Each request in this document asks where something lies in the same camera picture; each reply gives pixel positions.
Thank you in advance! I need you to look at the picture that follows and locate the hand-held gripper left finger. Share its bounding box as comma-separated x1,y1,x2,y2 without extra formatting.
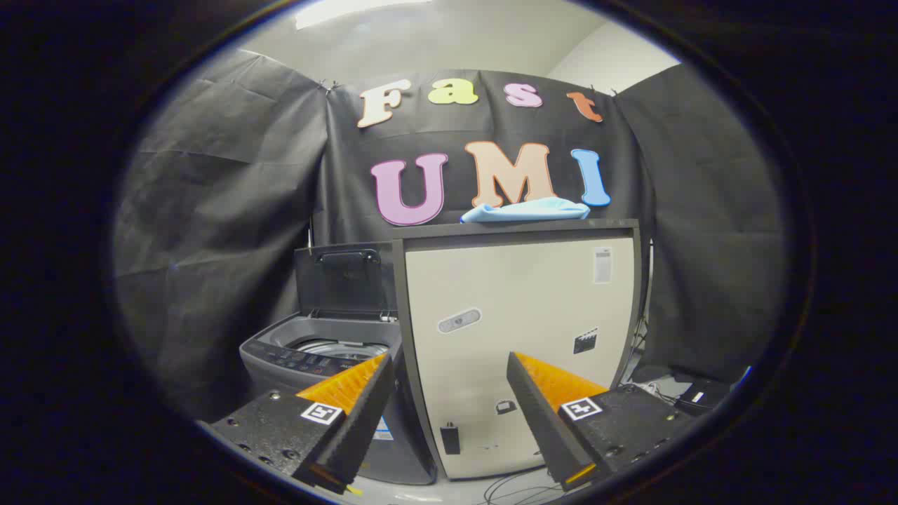
200,353,397,495

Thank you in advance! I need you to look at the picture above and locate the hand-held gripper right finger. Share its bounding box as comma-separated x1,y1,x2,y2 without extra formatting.
507,351,695,492

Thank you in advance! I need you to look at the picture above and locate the grey washing machine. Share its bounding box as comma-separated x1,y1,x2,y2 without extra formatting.
239,314,437,486

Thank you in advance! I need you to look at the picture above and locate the light blue shirt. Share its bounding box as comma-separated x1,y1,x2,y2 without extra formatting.
460,197,591,224

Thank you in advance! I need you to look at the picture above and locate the grey cabinet with beige door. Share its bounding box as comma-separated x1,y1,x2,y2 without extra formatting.
391,219,643,481

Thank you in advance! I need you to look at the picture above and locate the black box device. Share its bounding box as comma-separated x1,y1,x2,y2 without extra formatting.
673,375,734,416

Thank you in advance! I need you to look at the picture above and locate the black backdrop cloth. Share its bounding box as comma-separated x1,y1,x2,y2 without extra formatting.
112,49,786,422

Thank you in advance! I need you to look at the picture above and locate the thin black floor cable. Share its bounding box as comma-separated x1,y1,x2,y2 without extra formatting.
483,469,562,505

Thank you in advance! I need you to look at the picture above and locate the bundle of floor cables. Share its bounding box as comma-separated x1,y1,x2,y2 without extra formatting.
621,319,678,408

